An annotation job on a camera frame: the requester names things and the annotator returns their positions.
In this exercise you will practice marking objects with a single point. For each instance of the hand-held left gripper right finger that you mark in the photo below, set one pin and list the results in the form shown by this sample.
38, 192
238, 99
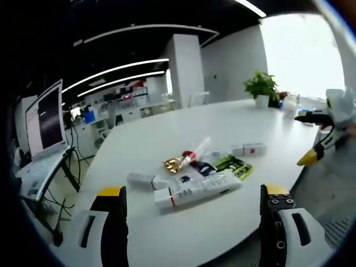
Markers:
292, 231

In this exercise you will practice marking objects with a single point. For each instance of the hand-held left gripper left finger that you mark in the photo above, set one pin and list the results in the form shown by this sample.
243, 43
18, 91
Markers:
94, 228

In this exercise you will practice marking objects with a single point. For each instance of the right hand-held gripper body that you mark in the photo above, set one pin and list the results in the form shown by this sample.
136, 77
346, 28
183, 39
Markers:
340, 111

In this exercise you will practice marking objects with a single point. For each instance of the small white skincare tube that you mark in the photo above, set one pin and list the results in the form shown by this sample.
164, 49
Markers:
142, 179

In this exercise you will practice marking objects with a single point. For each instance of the white skincare bottle red mark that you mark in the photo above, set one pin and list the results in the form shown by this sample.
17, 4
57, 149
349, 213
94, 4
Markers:
247, 149

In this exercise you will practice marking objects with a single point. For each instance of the green black skincare sachet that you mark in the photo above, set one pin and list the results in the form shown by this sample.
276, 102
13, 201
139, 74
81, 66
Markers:
236, 166

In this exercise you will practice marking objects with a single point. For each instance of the gold foil item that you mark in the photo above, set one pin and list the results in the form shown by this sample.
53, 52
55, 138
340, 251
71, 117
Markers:
173, 165

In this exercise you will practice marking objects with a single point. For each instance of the large white skincare tube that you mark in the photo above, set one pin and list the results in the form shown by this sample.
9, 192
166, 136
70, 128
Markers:
200, 189

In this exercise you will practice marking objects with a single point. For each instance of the white skincare sachet dark print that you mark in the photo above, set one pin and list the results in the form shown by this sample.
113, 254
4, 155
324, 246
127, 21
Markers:
189, 177

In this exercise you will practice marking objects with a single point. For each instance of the clear skincare tube red cap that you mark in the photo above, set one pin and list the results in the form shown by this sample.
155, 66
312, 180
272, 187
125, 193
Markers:
196, 151

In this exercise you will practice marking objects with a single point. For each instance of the blue storage bin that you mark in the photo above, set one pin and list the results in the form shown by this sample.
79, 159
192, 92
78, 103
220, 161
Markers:
89, 116

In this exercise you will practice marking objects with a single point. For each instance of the potted green plant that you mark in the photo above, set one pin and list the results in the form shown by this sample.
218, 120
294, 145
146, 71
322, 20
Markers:
261, 87

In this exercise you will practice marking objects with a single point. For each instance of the white office chair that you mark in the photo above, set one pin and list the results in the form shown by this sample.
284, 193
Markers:
102, 133

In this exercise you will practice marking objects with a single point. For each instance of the open white laptop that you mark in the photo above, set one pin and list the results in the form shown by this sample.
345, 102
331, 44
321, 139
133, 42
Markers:
47, 122

